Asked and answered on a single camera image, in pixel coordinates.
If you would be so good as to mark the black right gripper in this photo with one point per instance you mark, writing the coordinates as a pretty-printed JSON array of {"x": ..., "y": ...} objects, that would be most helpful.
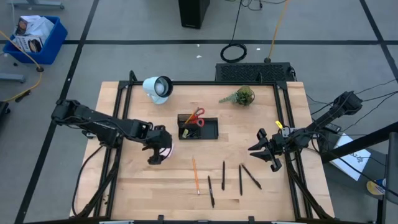
[{"x": 275, "y": 144}]

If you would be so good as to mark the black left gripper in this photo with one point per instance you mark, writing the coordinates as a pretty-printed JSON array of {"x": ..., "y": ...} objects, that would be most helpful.
[{"x": 158, "y": 138}]

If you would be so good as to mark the yellow-green eraser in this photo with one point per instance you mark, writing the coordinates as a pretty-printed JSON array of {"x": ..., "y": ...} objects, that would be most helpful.
[{"x": 185, "y": 133}]

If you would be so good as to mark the black pen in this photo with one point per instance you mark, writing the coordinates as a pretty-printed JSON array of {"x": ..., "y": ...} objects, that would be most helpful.
[
  {"x": 211, "y": 193},
  {"x": 252, "y": 178},
  {"x": 240, "y": 183},
  {"x": 223, "y": 177}
]

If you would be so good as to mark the yellow pencil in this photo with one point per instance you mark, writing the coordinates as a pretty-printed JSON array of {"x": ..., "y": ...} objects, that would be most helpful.
[
  {"x": 190, "y": 118},
  {"x": 196, "y": 177}
]

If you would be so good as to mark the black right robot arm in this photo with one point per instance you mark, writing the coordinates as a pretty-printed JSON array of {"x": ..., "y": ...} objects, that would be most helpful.
[{"x": 323, "y": 121}]

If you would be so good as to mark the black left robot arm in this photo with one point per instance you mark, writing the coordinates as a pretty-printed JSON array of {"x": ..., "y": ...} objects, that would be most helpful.
[{"x": 102, "y": 124}]

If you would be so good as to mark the black mesh desk organizer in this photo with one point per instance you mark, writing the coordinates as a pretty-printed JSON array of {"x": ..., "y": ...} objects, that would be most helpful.
[{"x": 213, "y": 120}]

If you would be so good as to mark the white desk lamp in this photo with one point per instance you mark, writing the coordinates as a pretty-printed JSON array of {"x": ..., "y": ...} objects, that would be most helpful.
[{"x": 155, "y": 90}]

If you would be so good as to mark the potted green succulent plant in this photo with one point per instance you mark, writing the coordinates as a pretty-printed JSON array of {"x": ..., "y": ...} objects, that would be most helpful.
[{"x": 244, "y": 96}]

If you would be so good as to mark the black power adapter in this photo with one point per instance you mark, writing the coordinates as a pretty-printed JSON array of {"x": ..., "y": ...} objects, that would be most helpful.
[{"x": 334, "y": 127}]

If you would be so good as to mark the black perforated metal case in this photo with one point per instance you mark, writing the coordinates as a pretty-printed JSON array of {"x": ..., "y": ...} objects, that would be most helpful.
[{"x": 252, "y": 72}]

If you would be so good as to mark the white paper sheet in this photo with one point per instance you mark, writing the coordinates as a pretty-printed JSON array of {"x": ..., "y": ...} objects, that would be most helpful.
[{"x": 354, "y": 158}]

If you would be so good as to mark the black metal beam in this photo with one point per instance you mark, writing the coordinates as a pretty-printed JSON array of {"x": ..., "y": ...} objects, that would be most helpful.
[{"x": 357, "y": 143}]

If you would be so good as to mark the yellow and blue disc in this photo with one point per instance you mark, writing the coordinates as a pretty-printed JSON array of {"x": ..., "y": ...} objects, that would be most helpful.
[{"x": 374, "y": 188}]

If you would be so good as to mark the black computer tower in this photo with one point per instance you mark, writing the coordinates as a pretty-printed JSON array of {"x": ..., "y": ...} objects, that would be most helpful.
[{"x": 192, "y": 12}]

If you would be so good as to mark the blue plastic bin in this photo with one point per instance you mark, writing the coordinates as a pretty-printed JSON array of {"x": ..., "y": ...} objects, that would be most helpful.
[{"x": 54, "y": 49}]

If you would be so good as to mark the grey metal table foot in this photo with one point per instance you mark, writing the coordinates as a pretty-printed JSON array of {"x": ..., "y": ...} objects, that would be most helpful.
[
  {"x": 37, "y": 4},
  {"x": 12, "y": 77}
]

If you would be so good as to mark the white printed package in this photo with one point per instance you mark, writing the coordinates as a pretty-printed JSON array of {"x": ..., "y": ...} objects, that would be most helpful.
[
  {"x": 34, "y": 25},
  {"x": 28, "y": 43}
]

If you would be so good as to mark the black metal table frame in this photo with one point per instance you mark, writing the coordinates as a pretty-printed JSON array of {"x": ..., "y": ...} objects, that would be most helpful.
[{"x": 199, "y": 83}]

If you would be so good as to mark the dark grey post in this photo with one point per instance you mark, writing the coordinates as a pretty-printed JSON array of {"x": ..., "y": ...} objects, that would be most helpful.
[{"x": 392, "y": 186}]

